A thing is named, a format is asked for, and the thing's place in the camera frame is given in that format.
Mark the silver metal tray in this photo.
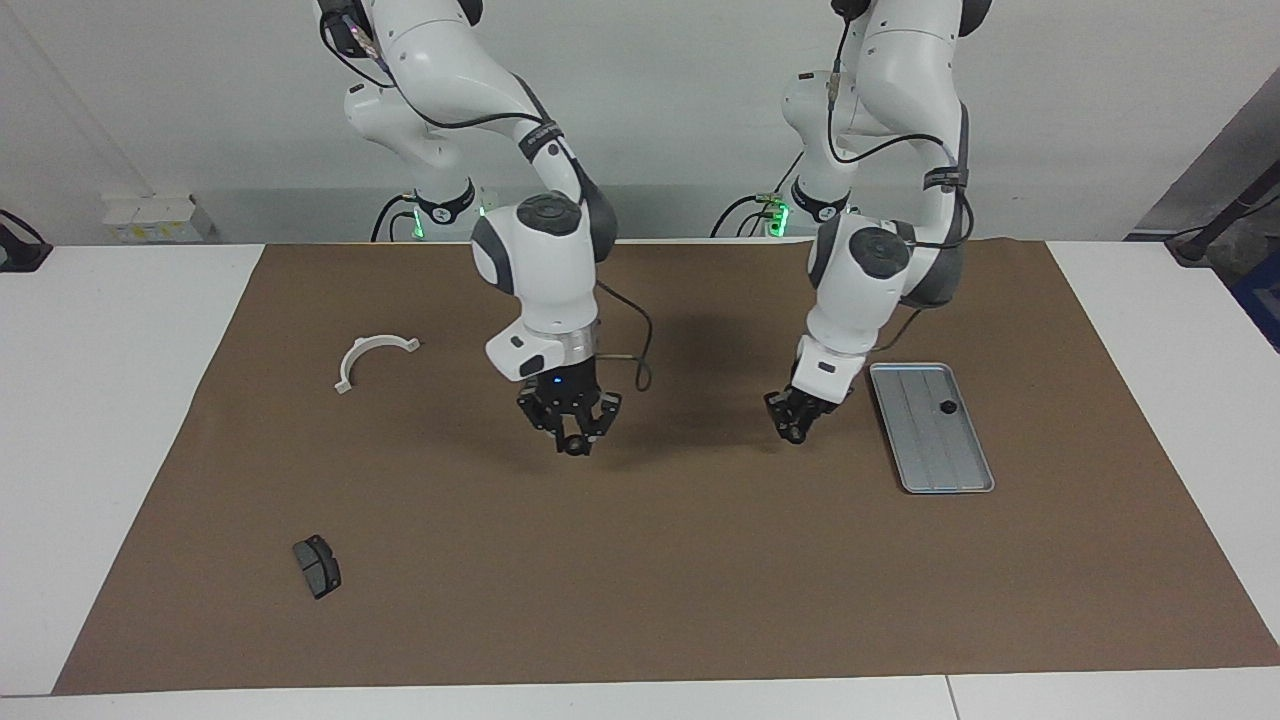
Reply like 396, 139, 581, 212
868, 362, 996, 495

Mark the black stand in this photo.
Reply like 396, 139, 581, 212
1165, 165, 1280, 266

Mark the black left base cable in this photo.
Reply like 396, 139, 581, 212
710, 148, 806, 239

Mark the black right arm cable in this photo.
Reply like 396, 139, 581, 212
318, 0, 654, 393

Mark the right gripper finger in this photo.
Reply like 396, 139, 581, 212
580, 392, 623, 451
516, 392, 567, 453

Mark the black base cable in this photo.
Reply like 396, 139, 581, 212
710, 148, 806, 239
370, 193, 416, 243

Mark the wide grey brake pad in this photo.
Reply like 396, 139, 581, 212
292, 535, 342, 600

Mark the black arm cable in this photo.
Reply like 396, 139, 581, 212
826, 0, 973, 353
318, 0, 654, 393

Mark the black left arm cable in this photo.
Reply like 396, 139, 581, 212
826, 0, 973, 353

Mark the black right base cable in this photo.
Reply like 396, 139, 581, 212
370, 193, 416, 243

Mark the white curved plastic bracket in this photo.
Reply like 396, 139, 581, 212
334, 335, 422, 395

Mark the blue crate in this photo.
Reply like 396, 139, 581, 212
1228, 270, 1280, 353

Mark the brown table mat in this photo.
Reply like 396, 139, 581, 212
52, 238, 1280, 696

